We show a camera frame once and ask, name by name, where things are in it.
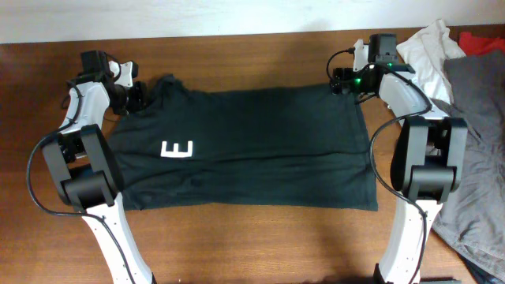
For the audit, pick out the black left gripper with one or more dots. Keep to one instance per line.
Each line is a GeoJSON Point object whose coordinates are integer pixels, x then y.
{"type": "Point", "coordinates": [141, 99]}

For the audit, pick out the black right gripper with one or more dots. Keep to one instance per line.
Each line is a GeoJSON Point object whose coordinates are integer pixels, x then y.
{"type": "Point", "coordinates": [343, 75]}

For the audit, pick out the black printed t-shirt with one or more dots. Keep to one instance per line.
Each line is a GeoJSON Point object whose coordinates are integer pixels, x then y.
{"type": "Point", "coordinates": [302, 146]}

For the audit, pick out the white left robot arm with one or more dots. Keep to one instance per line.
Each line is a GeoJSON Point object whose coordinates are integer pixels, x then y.
{"type": "Point", "coordinates": [82, 166]}

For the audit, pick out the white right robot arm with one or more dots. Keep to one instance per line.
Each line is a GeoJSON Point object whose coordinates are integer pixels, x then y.
{"type": "Point", "coordinates": [426, 166]}

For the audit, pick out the white garment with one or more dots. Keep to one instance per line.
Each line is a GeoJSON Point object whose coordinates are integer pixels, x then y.
{"type": "Point", "coordinates": [426, 51]}

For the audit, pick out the red garment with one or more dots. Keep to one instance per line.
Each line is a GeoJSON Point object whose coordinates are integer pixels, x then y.
{"type": "Point", "coordinates": [476, 45]}

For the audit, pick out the dark grey garment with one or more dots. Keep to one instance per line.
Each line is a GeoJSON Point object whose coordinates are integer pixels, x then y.
{"type": "Point", "coordinates": [477, 83]}

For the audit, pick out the grey denim shorts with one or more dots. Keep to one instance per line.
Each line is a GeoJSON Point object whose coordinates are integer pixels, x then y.
{"type": "Point", "coordinates": [472, 219]}

